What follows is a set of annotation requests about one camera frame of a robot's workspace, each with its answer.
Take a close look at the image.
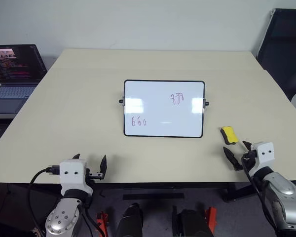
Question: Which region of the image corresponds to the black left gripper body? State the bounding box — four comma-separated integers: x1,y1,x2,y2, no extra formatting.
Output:
84,168,106,181

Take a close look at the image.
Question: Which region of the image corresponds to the open dark laptop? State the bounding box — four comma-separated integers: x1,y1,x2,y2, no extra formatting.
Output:
0,44,48,119

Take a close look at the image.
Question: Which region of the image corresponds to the black office chair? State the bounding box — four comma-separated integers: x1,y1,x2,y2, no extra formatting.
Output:
256,8,296,100

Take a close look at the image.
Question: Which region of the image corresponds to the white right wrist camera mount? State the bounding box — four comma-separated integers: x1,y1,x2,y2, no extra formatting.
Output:
250,141,275,174

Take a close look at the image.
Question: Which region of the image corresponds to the red orange bracket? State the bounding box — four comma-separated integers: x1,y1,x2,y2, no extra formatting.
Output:
204,206,218,236
96,210,110,237

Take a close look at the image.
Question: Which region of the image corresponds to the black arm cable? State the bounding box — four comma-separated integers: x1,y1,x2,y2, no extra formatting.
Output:
26,165,62,229
241,151,278,232

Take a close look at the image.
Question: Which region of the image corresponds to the black flat floor bar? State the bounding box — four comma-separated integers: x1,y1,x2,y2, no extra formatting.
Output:
122,193,185,200

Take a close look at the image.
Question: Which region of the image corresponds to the dark rounded shape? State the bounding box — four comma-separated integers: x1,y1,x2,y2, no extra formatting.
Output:
172,204,214,237
115,202,144,237

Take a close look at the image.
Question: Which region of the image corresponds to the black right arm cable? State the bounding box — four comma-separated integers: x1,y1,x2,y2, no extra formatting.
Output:
241,151,278,232

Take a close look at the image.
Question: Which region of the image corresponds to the yellow and black eraser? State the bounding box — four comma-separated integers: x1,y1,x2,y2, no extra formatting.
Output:
220,126,239,145

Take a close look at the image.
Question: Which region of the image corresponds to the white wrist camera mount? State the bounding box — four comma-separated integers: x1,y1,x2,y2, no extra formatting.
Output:
59,159,93,196
250,141,275,174

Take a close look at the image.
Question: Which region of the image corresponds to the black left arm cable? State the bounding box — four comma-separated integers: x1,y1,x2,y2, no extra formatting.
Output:
26,165,62,229

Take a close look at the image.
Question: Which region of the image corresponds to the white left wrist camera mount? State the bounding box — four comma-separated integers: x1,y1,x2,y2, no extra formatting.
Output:
59,159,93,196

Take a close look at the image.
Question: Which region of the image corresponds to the whiteboard with black frame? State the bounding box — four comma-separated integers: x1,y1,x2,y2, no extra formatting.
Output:
118,79,211,139

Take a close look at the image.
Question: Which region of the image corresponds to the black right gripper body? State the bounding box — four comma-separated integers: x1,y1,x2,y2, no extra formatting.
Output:
237,158,255,172

